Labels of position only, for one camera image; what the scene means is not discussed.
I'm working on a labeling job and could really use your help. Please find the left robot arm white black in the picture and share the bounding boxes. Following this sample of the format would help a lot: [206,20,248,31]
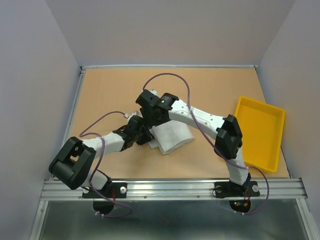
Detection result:
[48,115,155,197]

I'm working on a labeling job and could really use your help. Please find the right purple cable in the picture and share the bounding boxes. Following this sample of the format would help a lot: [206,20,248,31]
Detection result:
[141,72,270,216]

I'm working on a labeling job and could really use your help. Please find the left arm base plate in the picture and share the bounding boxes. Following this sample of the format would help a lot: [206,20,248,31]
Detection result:
[81,181,130,218]

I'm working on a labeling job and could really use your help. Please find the yellow plastic tray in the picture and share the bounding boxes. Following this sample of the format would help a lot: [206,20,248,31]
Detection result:
[234,96,286,173]

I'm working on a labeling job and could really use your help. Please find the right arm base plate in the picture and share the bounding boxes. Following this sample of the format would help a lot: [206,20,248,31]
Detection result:
[212,181,260,214]

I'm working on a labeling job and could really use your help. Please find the white long sleeve shirt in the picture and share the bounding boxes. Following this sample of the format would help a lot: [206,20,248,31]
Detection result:
[148,120,195,155]

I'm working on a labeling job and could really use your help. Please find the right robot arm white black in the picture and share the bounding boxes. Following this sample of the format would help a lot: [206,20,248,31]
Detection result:
[135,89,251,195]

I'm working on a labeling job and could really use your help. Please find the aluminium mounting rail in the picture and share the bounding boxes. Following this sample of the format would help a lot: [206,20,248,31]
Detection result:
[40,178,308,202]

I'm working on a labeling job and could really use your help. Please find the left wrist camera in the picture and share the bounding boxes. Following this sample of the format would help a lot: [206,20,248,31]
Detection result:
[124,111,141,120]

